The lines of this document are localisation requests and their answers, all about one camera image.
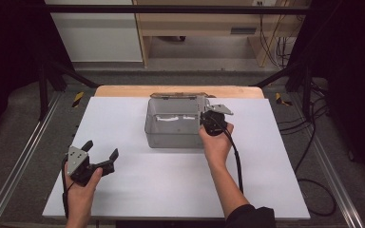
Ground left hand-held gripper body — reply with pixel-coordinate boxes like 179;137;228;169
65;144;104;188

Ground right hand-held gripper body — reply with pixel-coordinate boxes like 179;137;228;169
199;104;235;138

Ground transparent grey box with lid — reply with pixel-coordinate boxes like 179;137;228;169
144;91;217;150

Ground person's right hand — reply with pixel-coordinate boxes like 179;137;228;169
198;121;236;170

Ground person's left hand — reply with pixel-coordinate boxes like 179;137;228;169
64;166;104;211

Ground yellow black tape marker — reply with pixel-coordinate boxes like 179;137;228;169
275;92;295;107
71;91;86;108

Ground wooden desk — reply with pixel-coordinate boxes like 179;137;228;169
132;0;312;68

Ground black curtain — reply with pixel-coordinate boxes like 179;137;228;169
288;0;365;183
0;0;75;142

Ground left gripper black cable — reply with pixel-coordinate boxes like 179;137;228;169
61;156;72;220

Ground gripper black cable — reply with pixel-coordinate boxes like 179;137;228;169
213;117;245;195
61;156;72;220

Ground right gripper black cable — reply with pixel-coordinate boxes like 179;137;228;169
213;117;245;195

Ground aluminium floor rail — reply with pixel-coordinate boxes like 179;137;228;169
0;91;62;228
308;134;365;228

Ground black frame strut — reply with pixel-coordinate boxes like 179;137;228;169
252;60;314;122
37;58;100;122

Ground black desk cables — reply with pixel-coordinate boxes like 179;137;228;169
258;5;291;69

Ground black floor cables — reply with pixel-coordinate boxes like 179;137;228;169
278;79;338;219

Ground black horizontal frame bar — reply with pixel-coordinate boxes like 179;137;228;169
44;4;312;15

